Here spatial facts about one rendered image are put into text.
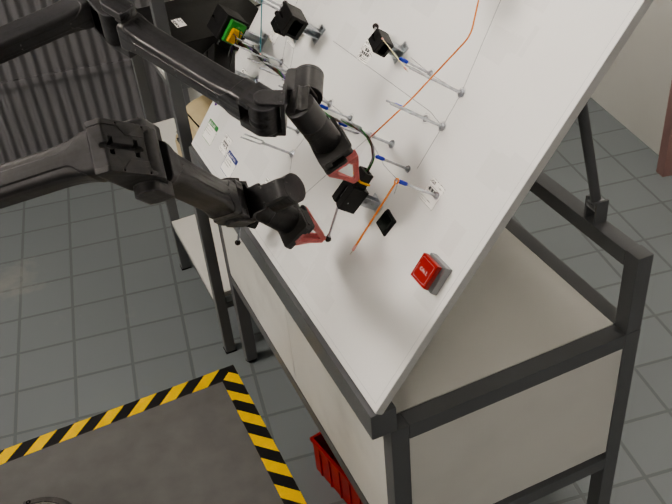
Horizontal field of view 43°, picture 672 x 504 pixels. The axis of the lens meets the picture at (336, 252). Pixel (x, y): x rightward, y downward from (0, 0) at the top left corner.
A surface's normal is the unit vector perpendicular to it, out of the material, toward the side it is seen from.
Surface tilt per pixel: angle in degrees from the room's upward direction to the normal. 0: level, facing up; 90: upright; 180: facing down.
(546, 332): 0
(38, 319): 0
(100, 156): 46
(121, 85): 90
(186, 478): 0
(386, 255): 53
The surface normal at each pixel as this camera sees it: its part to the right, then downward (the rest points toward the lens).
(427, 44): -0.77, -0.23
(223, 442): -0.08, -0.80
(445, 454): 0.42, 0.52
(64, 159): -0.20, -0.11
